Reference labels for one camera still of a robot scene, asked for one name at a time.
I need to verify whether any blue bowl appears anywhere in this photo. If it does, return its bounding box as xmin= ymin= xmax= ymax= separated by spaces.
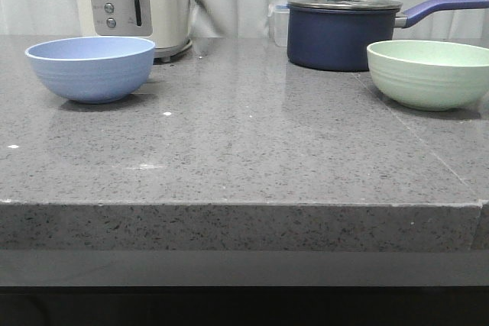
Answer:
xmin=24 ymin=36 xmax=156 ymax=104

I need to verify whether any clear plastic container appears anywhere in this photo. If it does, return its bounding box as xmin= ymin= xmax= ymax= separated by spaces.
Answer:
xmin=268 ymin=0 xmax=289 ymax=47

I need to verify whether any cream toaster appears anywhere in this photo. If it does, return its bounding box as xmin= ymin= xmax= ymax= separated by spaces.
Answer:
xmin=76 ymin=0 xmax=192 ymax=63

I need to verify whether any green bowl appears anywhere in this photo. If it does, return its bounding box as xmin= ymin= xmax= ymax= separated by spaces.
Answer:
xmin=367 ymin=40 xmax=488 ymax=111

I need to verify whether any dark blue saucepan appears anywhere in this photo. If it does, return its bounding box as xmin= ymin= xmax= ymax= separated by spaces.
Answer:
xmin=287 ymin=0 xmax=488 ymax=72

